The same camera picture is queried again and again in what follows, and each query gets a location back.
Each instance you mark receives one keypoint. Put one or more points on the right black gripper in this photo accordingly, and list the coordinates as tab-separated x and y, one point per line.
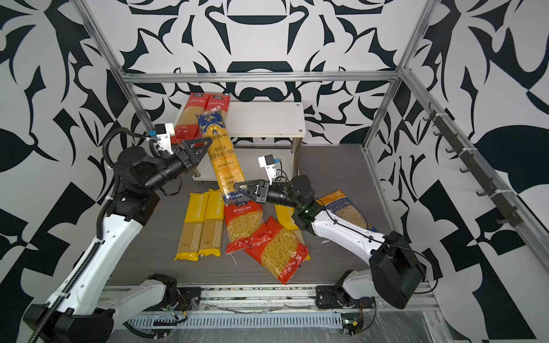
264	191

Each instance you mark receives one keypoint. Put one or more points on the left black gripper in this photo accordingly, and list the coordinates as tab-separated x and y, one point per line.
186	159

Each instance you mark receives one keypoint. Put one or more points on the red spaghetti package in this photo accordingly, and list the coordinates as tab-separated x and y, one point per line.
218	102
187	126

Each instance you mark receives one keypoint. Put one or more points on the orange blue spaghetti package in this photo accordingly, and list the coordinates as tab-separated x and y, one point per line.
224	160

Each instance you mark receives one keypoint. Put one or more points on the red fusilli bag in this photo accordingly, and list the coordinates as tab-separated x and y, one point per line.
242	221
283	255

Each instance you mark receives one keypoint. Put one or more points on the yellow pastatime spaghetti package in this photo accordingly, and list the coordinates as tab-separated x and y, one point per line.
212	231

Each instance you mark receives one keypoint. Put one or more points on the orange blue pasta bag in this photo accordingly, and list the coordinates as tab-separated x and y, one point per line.
340	205

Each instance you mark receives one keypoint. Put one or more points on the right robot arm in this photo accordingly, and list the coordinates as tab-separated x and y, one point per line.
394	271

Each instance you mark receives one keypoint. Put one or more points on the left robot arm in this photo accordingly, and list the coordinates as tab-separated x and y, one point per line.
74	312

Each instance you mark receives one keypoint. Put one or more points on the small yellow pasta package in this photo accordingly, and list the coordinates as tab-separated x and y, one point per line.
284	216

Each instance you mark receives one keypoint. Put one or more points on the white two-tier shelf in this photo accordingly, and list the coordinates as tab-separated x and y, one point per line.
271	120

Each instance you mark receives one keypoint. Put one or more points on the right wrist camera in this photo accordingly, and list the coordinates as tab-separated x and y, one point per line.
270	164

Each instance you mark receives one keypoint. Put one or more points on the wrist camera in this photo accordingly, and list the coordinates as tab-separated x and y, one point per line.
160	140
270	164

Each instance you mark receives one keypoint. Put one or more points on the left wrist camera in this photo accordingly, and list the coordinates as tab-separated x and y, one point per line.
160	140

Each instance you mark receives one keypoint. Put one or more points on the aluminium front rail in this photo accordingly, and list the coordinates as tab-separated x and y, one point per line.
265	297

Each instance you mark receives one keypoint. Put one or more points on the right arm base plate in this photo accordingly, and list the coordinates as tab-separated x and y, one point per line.
332	297

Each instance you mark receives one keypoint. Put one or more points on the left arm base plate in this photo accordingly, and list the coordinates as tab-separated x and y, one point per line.
182	298

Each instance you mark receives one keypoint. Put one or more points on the white cable duct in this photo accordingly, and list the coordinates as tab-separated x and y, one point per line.
240	321

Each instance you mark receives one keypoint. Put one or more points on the wall hook rail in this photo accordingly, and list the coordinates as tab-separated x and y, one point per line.
470	157

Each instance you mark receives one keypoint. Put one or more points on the aluminium cage frame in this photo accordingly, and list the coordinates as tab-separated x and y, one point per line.
531	231

